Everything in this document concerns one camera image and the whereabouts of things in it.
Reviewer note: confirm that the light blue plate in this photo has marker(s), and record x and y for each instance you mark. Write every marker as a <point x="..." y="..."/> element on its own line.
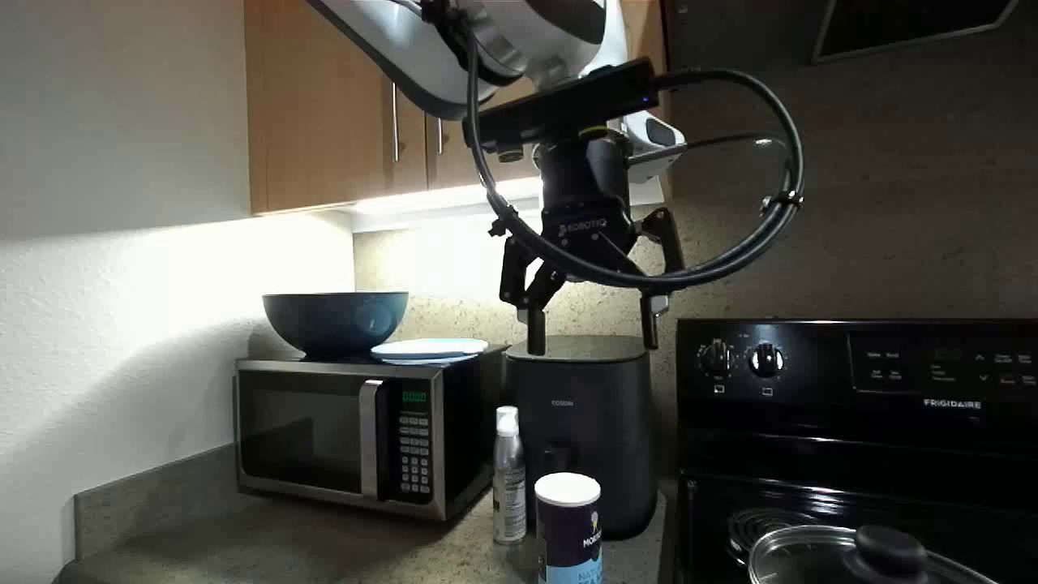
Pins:
<point x="431" y="348"/>

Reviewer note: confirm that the black air fryer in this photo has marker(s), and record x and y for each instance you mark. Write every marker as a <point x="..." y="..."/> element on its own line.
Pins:
<point x="590" y="423"/>

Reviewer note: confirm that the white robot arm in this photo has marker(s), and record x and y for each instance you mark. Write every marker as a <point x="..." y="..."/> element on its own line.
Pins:
<point x="432" y="42"/>

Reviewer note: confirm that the black steel microwave oven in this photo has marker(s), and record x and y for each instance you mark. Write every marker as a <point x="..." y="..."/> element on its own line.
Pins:
<point x="326" y="432"/>

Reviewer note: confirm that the white spray bottle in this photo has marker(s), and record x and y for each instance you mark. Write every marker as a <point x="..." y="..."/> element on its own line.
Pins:
<point x="508" y="488"/>

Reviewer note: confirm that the black range hood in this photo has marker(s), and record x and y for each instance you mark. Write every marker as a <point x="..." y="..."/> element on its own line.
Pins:
<point x="910" y="19"/>

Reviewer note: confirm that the black electric stove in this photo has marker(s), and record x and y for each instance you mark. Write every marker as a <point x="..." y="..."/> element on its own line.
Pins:
<point x="863" y="432"/>

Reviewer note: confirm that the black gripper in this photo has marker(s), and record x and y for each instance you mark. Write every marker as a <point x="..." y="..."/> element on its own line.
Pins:
<point x="587" y="181"/>

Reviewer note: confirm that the dark canister with white lid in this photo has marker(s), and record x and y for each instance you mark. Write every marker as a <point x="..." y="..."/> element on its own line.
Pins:
<point x="569" y="536"/>

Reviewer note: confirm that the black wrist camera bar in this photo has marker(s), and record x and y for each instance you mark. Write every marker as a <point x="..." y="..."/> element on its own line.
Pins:
<point x="563" y="104"/>

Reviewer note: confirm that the large blue bowl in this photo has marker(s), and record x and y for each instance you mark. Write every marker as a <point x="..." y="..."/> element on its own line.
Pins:
<point x="335" y="317"/>

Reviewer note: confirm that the pan with glass lid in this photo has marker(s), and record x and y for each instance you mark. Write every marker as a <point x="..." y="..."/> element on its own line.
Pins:
<point x="822" y="555"/>

